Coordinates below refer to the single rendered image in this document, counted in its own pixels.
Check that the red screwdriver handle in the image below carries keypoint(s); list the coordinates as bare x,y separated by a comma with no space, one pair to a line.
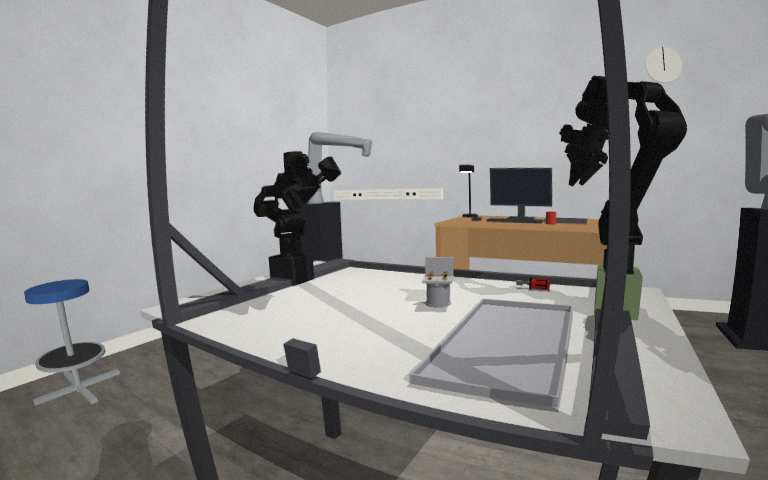
543,284

